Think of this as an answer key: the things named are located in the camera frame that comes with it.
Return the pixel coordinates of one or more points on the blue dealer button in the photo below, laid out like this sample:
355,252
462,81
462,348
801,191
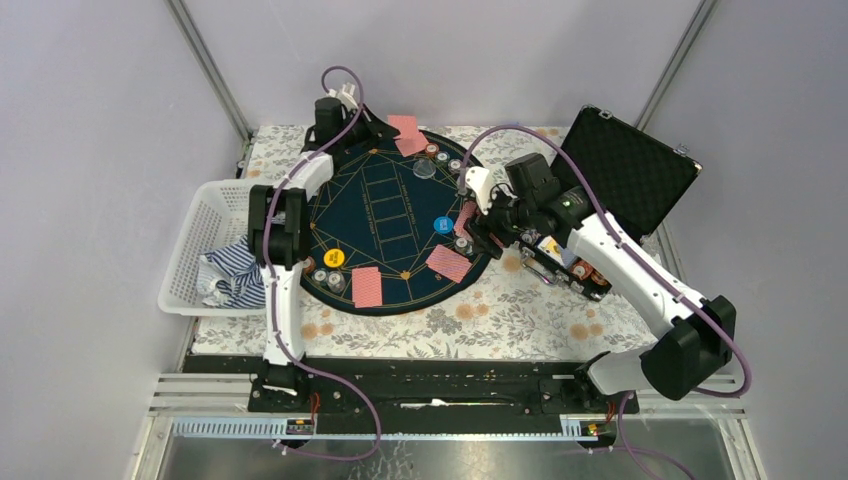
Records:
443,225

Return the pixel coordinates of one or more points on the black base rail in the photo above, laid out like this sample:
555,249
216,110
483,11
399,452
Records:
431,397

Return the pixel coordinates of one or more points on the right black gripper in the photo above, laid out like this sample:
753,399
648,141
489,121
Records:
480,226

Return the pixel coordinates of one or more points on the black chip carrying case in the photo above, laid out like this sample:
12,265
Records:
634,176

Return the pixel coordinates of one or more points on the clear plastic disc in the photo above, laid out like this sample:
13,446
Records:
424,168

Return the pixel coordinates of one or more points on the round dark blue poker mat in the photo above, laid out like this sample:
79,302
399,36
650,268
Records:
379,214

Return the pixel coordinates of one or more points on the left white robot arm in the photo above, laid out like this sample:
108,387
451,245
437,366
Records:
278,233

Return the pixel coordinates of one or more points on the red five chip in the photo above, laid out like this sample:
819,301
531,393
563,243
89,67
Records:
432,150
309,265

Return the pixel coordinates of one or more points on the white plastic basket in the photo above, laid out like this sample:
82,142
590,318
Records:
216,217

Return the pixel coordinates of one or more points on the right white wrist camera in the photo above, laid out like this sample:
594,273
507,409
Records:
478,182

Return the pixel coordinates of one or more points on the floral tablecloth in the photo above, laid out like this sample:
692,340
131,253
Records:
507,314

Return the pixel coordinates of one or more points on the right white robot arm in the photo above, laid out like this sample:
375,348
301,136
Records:
693,334

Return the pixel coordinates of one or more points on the striped blue white cloth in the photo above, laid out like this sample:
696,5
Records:
229,277

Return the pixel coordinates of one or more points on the red playing card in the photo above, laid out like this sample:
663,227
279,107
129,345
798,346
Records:
411,145
366,286
405,125
439,254
371,298
456,269

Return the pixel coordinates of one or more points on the red chip row in case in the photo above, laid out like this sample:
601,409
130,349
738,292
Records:
586,273

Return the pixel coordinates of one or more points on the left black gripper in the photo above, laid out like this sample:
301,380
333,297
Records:
376,129

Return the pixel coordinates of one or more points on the yellow dealer button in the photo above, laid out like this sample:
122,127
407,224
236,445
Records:
334,258

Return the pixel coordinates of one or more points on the red card deck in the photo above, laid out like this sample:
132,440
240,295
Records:
467,212

